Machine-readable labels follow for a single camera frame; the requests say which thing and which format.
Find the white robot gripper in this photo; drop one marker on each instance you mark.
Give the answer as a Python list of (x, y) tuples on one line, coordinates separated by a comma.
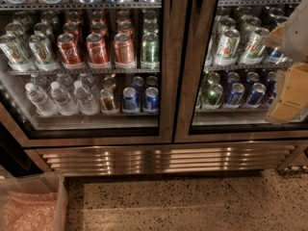
[(296, 36)]

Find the glass fridge door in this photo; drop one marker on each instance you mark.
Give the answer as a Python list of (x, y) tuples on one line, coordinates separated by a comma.
[(197, 124), (80, 18)]

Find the fridge 7up can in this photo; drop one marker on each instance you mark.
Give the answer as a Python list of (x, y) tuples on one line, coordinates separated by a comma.
[(254, 47), (226, 53)]

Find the right fridge middle blue can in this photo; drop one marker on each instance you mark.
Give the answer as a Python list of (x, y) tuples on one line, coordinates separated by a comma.
[(254, 95)]

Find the fridge blue can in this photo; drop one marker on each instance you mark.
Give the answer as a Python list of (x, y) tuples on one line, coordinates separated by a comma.
[(233, 99), (254, 95)]

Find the right fridge left blue can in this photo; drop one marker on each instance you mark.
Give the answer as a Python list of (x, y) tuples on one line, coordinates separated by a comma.
[(233, 99)]

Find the right fridge left 7up can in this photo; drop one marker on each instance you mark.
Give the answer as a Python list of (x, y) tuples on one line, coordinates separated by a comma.
[(226, 53)]

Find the right fridge green can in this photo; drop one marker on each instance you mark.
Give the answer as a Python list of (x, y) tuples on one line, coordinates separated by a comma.
[(212, 95)]

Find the steel louvered fridge base grille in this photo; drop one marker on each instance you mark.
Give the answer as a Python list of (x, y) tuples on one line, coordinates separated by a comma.
[(167, 158)]

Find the silver blue slim can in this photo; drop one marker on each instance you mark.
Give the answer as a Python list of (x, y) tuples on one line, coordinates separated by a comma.
[(274, 56)]

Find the front green soda can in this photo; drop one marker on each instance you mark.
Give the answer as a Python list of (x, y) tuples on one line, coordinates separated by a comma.
[(150, 50)]

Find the front right red soda can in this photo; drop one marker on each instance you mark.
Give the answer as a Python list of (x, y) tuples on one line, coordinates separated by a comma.
[(125, 57)]

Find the gold brown can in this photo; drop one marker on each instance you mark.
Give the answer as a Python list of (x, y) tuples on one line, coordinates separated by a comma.
[(108, 102)]

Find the front middle red cola can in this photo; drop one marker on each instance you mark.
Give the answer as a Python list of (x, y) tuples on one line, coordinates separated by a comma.
[(98, 54)]

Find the red cola can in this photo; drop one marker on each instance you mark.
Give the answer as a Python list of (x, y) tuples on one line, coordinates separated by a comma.
[(71, 56), (98, 54)]

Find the right water bottle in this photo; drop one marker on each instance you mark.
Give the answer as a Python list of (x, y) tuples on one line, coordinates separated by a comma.
[(85, 98)]

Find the water bottle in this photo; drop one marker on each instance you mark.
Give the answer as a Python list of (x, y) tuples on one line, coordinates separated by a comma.
[(85, 98), (41, 100), (65, 102)]

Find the front left red cola can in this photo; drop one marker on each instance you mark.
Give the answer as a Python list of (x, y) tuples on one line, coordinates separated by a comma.
[(71, 56)]

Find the middle water bottle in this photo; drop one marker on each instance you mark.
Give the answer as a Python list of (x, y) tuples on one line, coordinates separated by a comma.
[(65, 102)]

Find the left water bottle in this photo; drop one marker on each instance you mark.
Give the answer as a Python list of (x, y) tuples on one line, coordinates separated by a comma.
[(41, 100)]

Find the front left 7up can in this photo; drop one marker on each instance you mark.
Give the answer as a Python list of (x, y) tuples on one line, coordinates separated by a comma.
[(16, 52)]

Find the clear plastic storage bin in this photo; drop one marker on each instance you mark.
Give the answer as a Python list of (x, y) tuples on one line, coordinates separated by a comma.
[(42, 183)]

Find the pink bubble wrap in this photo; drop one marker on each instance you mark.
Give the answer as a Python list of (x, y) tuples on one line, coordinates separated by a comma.
[(28, 211)]

